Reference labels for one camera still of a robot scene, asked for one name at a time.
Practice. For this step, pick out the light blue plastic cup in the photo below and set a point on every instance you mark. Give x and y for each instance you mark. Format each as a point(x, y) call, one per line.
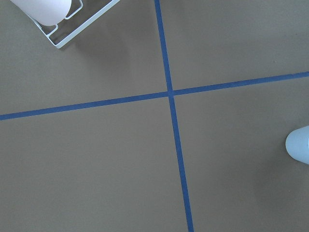
point(297, 144)

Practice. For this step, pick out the pink plastic cup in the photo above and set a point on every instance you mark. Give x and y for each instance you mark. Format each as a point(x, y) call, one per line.
point(46, 12)

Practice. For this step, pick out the white wire cup rack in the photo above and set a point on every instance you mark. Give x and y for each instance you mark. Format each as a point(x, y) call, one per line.
point(81, 15)

